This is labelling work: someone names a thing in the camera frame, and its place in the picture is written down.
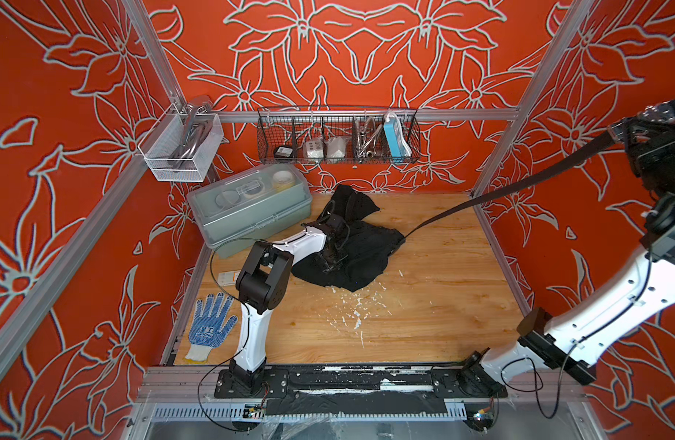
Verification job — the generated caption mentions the black trousers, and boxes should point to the black trousers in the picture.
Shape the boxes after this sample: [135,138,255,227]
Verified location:
[291,184,405,293]

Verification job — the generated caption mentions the black leather belt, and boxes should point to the black leather belt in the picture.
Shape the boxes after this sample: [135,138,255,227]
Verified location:
[405,131,619,238]

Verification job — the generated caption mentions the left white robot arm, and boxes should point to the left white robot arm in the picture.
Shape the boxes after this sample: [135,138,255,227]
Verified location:
[229,213,350,388]

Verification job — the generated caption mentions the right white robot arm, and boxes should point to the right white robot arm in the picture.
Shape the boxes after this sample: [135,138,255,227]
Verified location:
[458,100,675,395]

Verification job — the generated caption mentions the white power adapter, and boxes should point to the white power adapter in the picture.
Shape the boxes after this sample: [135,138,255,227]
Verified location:
[302,137,324,161]

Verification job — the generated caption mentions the grey plastic storage box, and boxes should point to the grey plastic storage box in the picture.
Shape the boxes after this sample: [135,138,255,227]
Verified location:
[187,164,313,259]

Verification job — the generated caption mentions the metal tongs in basket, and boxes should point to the metal tongs in basket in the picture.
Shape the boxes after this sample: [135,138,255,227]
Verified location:
[354,117,383,160]

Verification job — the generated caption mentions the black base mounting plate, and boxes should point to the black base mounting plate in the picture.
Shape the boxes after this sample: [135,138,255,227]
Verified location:
[213,362,508,414]

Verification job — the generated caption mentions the blue white work glove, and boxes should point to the blue white work glove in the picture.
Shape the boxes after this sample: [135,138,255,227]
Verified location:
[184,293,238,362]

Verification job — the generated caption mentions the metal utensils in white basket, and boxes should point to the metal utensils in white basket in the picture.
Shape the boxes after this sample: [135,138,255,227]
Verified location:
[169,102,212,169]

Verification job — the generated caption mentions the black wire wall basket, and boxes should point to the black wire wall basket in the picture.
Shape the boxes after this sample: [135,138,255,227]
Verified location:
[257,106,423,165]

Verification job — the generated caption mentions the white wire basket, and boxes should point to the white wire basket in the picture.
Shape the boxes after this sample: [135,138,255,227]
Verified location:
[137,104,225,183]

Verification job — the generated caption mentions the white perforated cable duct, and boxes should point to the white perforated cable duct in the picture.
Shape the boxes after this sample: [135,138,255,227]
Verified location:
[148,403,467,424]

